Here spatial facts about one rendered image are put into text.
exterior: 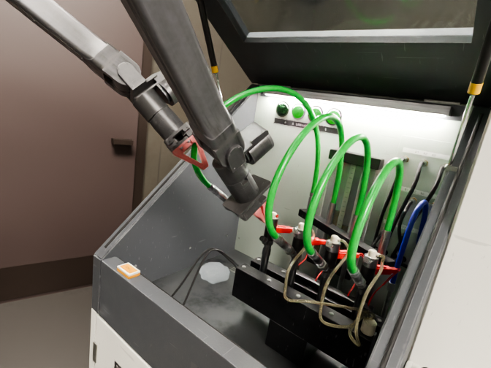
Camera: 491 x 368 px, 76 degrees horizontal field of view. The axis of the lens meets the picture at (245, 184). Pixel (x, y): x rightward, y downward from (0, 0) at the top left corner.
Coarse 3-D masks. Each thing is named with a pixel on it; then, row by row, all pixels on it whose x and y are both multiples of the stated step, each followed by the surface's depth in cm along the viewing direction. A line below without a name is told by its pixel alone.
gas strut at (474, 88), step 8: (488, 32) 50; (488, 40) 50; (488, 48) 51; (480, 56) 52; (488, 56) 51; (480, 64) 53; (488, 64) 52; (480, 72) 53; (472, 80) 55; (480, 80) 54; (472, 88) 55; (480, 88) 54; (472, 96) 56; (464, 112) 58; (464, 120) 58; (464, 128) 59; (456, 144) 61; (456, 152) 62; (448, 168) 64; (456, 168) 63
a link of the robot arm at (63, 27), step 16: (16, 0) 60; (32, 0) 61; (48, 0) 62; (32, 16) 62; (48, 16) 62; (64, 16) 63; (48, 32) 63; (64, 32) 62; (80, 32) 63; (80, 48) 63; (96, 48) 63; (112, 48) 64; (96, 64) 63; (112, 64) 64; (112, 80) 68; (128, 96) 70
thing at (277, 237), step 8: (312, 120) 63; (320, 120) 64; (336, 120) 70; (304, 128) 61; (312, 128) 62; (304, 136) 60; (344, 136) 76; (296, 144) 59; (288, 152) 58; (288, 160) 58; (280, 168) 57; (280, 176) 57; (336, 176) 81; (272, 184) 57; (336, 184) 82; (272, 192) 57; (336, 192) 82; (272, 200) 57; (336, 200) 83; (272, 208) 58; (328, 208) 84; (272, 216) 59; (328, 216) 84; (272, 224) 60; (328, 224) 84; (272, 232) 61; (280, 240) 64; (288, 248) 68
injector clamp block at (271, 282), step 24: (240, 288) 79; (264, 288) 74; (288, 288) 73; (312, 288) 75; (264, 312) 75; (288, 312) 71; (312, 312) 67; (336, 312) 67; (288, 336) 71; (312, 336) 67; (336, 336) 64; (360, 336) 61; (336, 360) 64; (360, 360) 61
